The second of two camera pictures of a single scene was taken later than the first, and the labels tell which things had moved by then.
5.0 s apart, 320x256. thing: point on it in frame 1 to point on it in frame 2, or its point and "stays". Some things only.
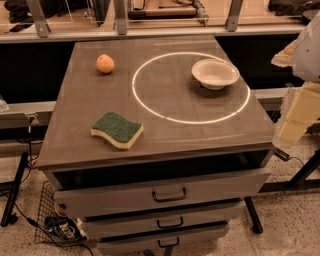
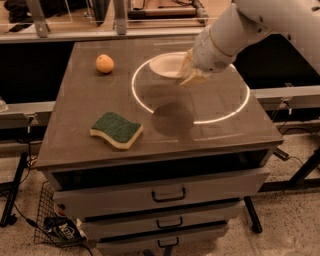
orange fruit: (105, 63) stays
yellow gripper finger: (285, 57) to (187, 65)
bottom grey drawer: (188, 242) stays
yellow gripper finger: (302, 110) to (196, 76)
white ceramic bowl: (215, 74) to (168, 65)
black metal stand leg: (8, 215) stays
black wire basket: (52, 226) stays
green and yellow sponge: (116, 130) stays
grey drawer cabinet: (157, 143) stays
